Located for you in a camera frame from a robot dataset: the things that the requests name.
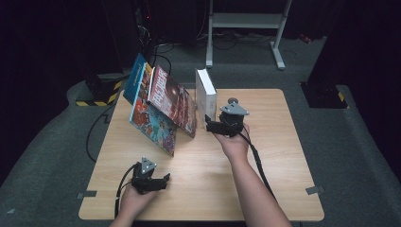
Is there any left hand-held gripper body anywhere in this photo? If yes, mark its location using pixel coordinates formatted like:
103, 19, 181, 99
131, 156, 158, 195

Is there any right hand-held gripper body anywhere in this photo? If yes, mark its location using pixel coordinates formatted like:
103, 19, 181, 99
219, 102, 251, 138

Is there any white book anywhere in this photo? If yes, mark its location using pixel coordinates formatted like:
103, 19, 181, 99
194, 68, 218, 131

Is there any clear acrylic book rack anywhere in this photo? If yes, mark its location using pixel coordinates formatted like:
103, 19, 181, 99
179, 82, 219, 131

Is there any dark purple paperback book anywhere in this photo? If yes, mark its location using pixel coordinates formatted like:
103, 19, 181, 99
147, 64, 198, 139

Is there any colourful illustrated picture book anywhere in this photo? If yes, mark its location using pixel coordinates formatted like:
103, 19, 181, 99
127, 61, 178, 158

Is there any dark blue picture book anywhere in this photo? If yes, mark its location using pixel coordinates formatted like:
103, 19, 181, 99
122, 52, 148, 107

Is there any person's left hand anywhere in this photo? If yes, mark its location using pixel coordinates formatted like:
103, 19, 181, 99
118, 184, 159, 219

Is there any person's right hand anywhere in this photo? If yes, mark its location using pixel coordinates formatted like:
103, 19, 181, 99
213, 123, 253, 164

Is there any black base with yellow mark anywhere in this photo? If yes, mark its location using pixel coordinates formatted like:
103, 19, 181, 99
301, 81, 349, 110

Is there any black yellow striped base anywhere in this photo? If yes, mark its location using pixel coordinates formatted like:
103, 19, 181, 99
75, 74, 124, 107

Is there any white metal stand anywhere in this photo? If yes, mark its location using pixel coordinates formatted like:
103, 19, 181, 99
205, 0, 292, 71

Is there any black equipment tower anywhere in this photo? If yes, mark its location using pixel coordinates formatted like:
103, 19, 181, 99
100, 0, 159, 69

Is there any left hand-held gripper cable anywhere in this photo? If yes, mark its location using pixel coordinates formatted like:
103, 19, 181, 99
113, 163, 140, 218

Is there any hand-held gripper cable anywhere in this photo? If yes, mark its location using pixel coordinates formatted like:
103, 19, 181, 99
239, 126, 278, 201
113, 163, 140, 218

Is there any right hand-held gripper cable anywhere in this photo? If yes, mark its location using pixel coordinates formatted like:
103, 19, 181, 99
239, 126, 278, 201

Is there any looped black cable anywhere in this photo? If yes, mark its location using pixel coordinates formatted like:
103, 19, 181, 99
154, 53, 173, 79

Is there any thin black floor cable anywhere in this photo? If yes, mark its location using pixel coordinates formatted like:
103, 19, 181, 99
85, 103, 117, 164

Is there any black cable bundle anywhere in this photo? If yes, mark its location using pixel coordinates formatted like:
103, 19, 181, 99
195, 31, 275, 51

